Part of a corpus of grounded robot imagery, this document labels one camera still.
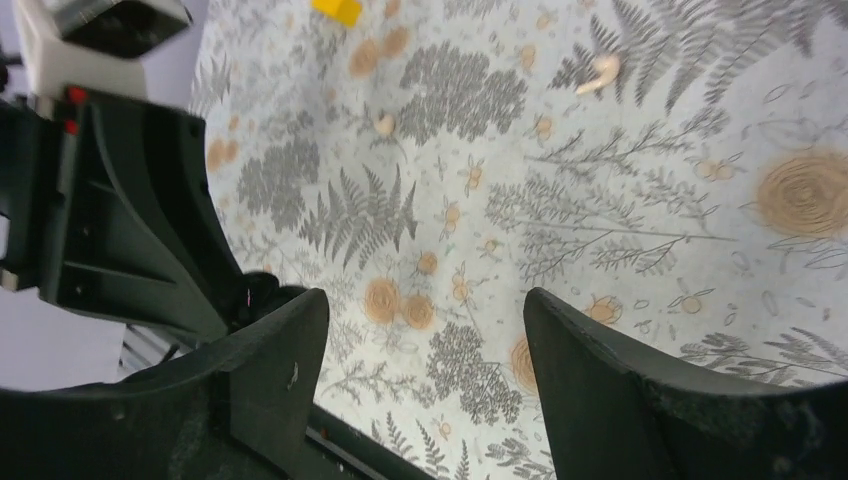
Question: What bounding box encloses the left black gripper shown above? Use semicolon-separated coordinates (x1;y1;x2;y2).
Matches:
1;87;246;341

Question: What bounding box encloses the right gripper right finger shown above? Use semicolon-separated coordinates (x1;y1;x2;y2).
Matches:
523;288;847;479

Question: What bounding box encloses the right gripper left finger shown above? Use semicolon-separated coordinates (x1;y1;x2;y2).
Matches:
1;289;329;479

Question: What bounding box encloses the pink earbud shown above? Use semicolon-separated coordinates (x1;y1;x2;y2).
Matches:
575;54;621;95
373;114;396;138

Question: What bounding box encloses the black earbud charging case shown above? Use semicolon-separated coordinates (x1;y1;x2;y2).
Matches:
231;271;307;331

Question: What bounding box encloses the floral patterned table mat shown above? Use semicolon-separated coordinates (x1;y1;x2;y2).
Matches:
192;1;847;479

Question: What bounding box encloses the yellow small object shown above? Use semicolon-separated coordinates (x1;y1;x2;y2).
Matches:
311;0;362;28

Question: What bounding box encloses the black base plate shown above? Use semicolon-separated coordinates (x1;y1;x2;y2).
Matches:
298;405;432;480

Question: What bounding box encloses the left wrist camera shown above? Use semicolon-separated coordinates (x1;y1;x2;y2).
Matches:
11;0;193;100

